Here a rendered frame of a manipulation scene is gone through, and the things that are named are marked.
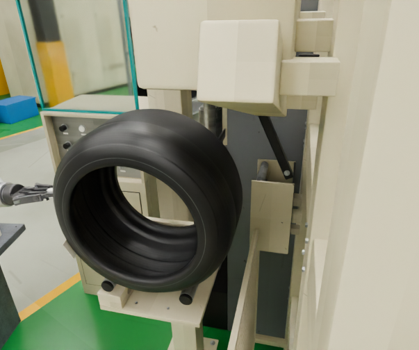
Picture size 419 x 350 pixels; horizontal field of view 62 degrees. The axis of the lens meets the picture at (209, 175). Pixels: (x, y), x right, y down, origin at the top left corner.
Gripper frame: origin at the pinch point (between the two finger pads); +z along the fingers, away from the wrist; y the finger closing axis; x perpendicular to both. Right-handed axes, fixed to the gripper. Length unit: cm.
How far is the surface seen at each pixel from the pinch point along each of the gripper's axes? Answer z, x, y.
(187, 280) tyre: 45, 26, -12
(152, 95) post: 29.9, -23.4, 27.2
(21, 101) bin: -389, 34, 412
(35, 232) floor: -151, 99, 119
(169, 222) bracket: 25.6, 28.7, 25.1
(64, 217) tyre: 10.4, 2.3, -12.3
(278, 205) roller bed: 71, 19, 20
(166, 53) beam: 62, -41, -35
